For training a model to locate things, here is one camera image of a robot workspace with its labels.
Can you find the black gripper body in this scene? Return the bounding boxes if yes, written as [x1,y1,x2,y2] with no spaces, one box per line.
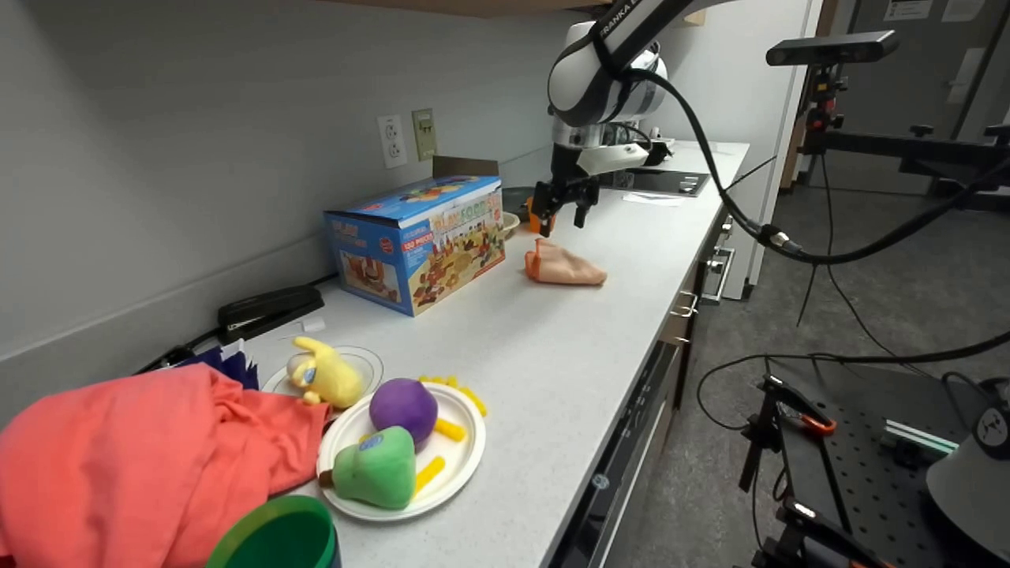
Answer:
[547,146,604,203]

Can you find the orange cloth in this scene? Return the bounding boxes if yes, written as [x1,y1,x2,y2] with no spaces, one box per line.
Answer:
[520,237,608,290]

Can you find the coral red cloth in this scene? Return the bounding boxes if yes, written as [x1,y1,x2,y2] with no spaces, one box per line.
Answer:
[0,364,331,568]

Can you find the dark brown flat board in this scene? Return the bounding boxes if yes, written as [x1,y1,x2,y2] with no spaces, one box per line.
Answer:
[428,156,502,182]

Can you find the colourful toy box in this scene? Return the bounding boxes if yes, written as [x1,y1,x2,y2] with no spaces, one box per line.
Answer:
[322,173,508,320]

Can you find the small clear plate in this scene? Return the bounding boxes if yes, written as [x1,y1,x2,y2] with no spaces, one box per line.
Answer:
[263,345,388,404]

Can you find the purple plush ball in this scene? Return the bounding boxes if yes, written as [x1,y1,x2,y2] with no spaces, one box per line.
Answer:
[366,375,443,452]

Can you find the white paper plate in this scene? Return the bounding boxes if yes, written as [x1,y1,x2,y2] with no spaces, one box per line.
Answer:
[317,379,489,528]

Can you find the yellow plush toy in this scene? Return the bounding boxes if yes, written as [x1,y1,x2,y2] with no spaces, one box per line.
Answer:
[285,334,371,413]

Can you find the black stapler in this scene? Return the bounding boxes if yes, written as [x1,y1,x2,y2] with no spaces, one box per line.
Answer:
[214,281,330,345]

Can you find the black tripod with orange clamp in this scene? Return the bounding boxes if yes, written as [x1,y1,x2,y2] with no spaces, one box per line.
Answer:
[735,372,845,568]

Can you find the green plush pear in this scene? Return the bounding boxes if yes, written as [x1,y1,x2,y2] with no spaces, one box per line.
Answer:
[331,423,419,514]

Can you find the dark blue fabric item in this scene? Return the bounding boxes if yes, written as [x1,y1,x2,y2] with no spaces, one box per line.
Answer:
[192,345,263,392]

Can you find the black perforated breadboard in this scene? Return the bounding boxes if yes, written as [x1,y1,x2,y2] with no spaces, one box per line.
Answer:
[783,360,1010,568]

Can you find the teal stick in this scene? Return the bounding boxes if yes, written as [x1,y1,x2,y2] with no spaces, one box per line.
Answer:
[882,417,962,459]

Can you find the green bowl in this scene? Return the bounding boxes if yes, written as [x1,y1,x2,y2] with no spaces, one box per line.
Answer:
[205,492,345,568]

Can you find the grey round base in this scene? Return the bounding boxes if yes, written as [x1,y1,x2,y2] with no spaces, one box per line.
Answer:
[924,431,1010,564]

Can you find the silver drawer handle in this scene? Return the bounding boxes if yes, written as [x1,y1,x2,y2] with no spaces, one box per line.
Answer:
[666,286,700,322]
[700,246,735,281]

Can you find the beige wall switch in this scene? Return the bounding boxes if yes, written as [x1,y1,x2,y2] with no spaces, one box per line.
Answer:
[406,104,439,164]

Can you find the white wall outlet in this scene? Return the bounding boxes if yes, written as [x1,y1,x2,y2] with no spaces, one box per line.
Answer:
[377,112,409,172]

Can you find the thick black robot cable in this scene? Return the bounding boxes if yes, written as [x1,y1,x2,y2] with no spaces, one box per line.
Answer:
[627,66,1010,264]

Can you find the black depth camera bar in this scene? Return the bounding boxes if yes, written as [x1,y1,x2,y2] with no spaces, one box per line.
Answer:
[763,27,904,71]

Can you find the thin black floor cable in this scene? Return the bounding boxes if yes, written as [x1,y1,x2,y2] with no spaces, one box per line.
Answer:
[691,327,1010,436]

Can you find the black camera boom stand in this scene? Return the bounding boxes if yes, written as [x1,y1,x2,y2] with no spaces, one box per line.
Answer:
[800,59,1010,199]

